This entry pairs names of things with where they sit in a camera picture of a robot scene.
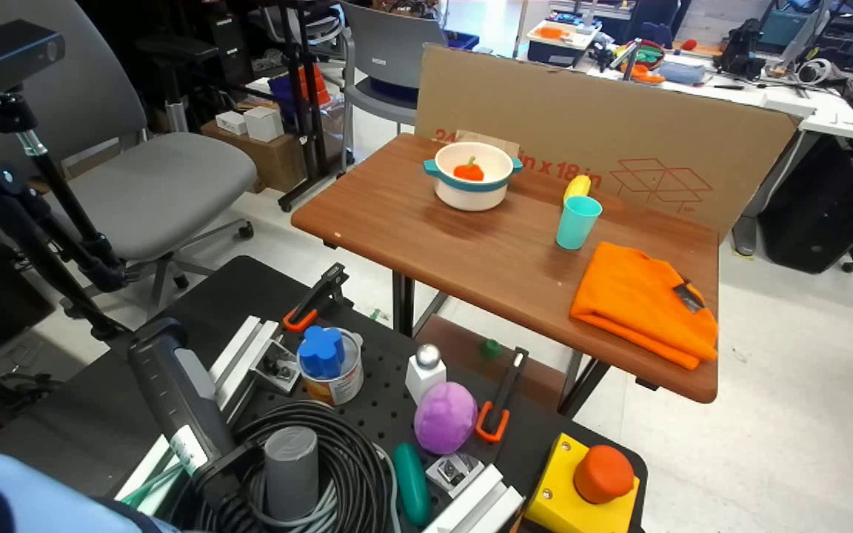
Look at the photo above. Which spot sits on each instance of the grey office chair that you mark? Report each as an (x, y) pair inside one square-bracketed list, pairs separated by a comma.
[(87, 189)]

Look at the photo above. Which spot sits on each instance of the orange black clamp right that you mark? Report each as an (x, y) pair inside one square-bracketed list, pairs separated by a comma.
[(493, 414)]

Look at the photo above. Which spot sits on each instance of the grey cylinder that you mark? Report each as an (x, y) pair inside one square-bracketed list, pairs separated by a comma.
[(293, 470)]

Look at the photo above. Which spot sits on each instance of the orange black clamp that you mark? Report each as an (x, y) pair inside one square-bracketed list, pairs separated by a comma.
[(327, 288), (493, 414)]

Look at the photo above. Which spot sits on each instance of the light blue cloth corner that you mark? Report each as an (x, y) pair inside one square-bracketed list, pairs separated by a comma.
[(35, 500)]

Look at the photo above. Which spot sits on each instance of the teal plastic cup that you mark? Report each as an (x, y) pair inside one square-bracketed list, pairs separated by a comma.
[(575, 220)]

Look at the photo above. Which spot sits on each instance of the orange black clamp left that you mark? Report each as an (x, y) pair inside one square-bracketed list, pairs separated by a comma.
[(327, 288)]

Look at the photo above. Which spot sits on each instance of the folded orange cloth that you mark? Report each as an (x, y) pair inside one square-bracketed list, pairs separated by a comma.
[(650, 302)]

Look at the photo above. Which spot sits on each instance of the black camera on tripod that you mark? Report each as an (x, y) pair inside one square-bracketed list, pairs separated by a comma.
[(1, 59)]

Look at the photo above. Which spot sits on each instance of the small orange toy pumpkin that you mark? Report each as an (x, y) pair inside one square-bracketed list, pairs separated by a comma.
[(470, 168)]

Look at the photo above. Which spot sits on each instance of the cardboard box with white items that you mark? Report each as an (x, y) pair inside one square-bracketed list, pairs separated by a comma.
[(262, 133)]

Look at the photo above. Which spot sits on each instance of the teal handle tool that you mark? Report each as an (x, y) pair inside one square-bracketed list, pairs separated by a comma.
[(414, 484)]

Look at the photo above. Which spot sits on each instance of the small white bottle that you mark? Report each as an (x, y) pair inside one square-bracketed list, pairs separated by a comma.
[(426, 370)]

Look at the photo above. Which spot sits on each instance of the purple ball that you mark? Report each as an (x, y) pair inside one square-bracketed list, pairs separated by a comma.
[(447, 417)]

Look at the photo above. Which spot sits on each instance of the yellow object behind cup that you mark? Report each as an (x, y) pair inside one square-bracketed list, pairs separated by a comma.
[(575, 186)]

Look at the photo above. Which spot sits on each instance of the white tub with blue lid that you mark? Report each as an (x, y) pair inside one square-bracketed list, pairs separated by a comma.
[(330, 362)]

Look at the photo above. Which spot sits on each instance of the white pot with teal rim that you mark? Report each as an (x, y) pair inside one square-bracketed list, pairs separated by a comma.
[(472, 195)]

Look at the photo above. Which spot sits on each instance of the grey chair in background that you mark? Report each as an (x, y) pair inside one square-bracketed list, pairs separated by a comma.
[(383, 63)]

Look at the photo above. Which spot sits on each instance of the large cardboard sheet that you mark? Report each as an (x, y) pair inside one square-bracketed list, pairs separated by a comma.
[(675, 151)]

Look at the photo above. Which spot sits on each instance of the yellow box with orange button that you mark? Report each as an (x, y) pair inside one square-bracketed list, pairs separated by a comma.
[(586, 488)]

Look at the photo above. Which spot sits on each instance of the white background desk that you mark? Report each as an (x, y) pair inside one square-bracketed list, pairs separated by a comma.
[(586, 47)]

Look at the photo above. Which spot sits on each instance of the brown wooden table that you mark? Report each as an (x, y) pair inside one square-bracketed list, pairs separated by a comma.
[(506, 257)]

